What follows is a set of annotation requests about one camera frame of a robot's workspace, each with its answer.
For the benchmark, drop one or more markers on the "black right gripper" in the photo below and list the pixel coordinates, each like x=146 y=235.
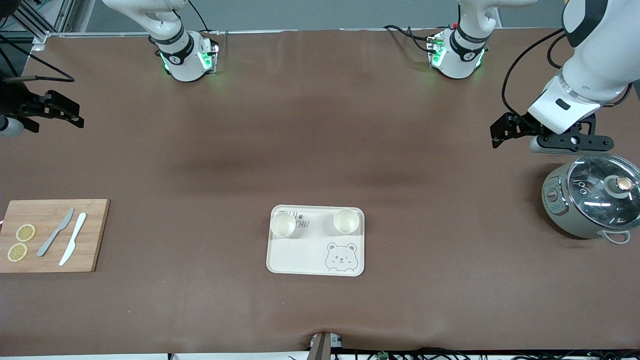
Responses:
x=14 y=100

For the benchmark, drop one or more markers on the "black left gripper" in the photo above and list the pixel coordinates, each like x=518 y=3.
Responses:
x=521 y=123

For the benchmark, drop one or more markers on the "white plastic cup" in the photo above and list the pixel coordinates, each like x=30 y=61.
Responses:
x=283 y=226
x=346 y=221

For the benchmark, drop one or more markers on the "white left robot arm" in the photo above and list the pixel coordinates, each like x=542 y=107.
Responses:
x=605 y=55

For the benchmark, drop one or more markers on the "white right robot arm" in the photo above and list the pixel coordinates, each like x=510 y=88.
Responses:
x=182 y=55

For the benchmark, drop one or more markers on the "glass pot lid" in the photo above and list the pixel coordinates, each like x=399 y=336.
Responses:
x=590 y=195

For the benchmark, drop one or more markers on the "grey-green cooking pot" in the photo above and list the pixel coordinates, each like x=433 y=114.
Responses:
x=562 y=220

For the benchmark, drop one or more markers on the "grey plastic knife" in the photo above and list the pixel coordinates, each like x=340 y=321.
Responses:
x=55 y=232

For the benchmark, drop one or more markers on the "white plastic knife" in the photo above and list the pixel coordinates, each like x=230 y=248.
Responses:
x=75 y=235

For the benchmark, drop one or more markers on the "wooden cutting board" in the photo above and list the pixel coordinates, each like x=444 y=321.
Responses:
x=92 y=235

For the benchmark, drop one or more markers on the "yellow lemon slice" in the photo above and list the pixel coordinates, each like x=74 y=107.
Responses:
x=25 y=232
x=17 y=252

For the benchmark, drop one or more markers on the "brown table cover mat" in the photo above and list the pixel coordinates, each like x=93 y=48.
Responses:
x=320 y=125

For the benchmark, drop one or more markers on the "cream tray with bear print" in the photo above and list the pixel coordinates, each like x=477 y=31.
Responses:
x=310 y=255

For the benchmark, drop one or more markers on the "aluminium frame rail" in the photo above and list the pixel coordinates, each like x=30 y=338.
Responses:
x=60 y=15

